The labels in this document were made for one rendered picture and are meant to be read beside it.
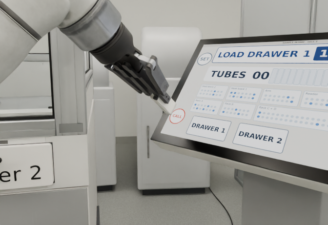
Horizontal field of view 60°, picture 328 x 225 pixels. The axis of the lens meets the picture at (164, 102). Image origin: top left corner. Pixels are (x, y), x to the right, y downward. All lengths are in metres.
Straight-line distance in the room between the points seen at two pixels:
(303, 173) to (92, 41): 0.39
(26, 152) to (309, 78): 0.67
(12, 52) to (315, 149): 0.47
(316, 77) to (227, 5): 3.60
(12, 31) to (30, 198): 0.55
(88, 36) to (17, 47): 0.10
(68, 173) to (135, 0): 3.30
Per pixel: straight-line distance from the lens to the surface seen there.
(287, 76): 0.61
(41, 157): 0.81
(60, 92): 0.79
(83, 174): 0.83
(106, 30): 0.45
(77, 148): 0.81
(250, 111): 0.58
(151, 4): 3.94
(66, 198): 0.86
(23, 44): 0.43
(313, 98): 0.57
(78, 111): 0.79
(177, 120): 0.65
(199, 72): 0.71
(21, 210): 0.89
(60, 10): 0.42
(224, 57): 0.70
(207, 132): 0.59
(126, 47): 0.48
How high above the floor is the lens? 1.14
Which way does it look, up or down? 8 degrees down
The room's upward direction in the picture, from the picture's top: straight up
